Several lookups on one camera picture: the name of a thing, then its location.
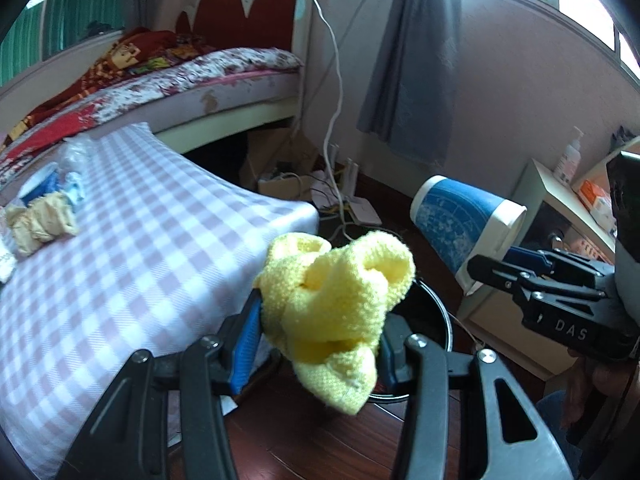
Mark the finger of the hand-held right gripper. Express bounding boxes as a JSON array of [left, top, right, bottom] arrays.
[[502, 246, 616, 282], [467, 254, 610, 307]]

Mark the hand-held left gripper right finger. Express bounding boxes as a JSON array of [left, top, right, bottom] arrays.
[[371, 312, 576, 480]]

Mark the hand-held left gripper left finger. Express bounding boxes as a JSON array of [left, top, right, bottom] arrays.
[[55, 287, 281, 480]]

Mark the black trash bin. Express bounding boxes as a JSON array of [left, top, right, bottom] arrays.
[[367, 229, 455, 403]]

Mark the blue and white paper cup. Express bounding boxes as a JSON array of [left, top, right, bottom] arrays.
[[410, 175, 528, 293]]

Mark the yellow knitted cloth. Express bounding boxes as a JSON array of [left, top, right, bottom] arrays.
[[252, 232, 417, 417]]

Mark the person's right hand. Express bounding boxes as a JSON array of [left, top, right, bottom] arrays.
[[565, 356, 640, 422]]

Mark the white bedside cabinet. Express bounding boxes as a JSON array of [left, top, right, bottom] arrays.
[[456, 135, 640, 380]]

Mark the orange box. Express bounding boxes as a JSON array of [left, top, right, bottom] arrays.
[[577, 180, 617, 222]]

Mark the person's blue jeans leg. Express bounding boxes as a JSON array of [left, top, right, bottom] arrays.
[[536, 391, 585, 458]]

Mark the white pump bottle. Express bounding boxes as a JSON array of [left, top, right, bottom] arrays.
[[552, 126, 585, 184]]

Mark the checkered tablecloth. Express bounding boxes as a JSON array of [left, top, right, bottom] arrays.
[[0, 122, 321, 480]]

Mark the white router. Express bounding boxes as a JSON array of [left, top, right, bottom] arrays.
[[320, 144, 384, 227]]

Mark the cardboard box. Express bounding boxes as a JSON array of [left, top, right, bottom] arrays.
[[239, 127, 322, 202]]

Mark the grey curtain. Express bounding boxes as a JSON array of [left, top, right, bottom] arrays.
[[356, 0, 463, 166]]

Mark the beige crumpled cloth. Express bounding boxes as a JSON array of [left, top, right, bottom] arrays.
[[4, 192, 81, 259]]

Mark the clear plastic bag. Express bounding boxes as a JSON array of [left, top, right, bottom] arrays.
[[56, 135, 97, 177]]

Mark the blue and white crumpled wrapper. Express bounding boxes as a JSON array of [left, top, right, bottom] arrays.
[[17, 162, 84, 216]]

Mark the floral mattress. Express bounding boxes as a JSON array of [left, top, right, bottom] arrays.
[[0, 47, 305, 181]]

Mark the red patterned blanket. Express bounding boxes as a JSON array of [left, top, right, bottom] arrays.
[[0, 27, 216, 161]]

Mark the green curtain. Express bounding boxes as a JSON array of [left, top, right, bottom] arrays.
[[0, 0, 137, 88]]

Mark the white cable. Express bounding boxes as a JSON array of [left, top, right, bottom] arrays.
[[294, 0, 353, 243]]

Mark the white bed frame red headboard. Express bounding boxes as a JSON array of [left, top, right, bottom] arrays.
[[0, 0, 315, 161]]

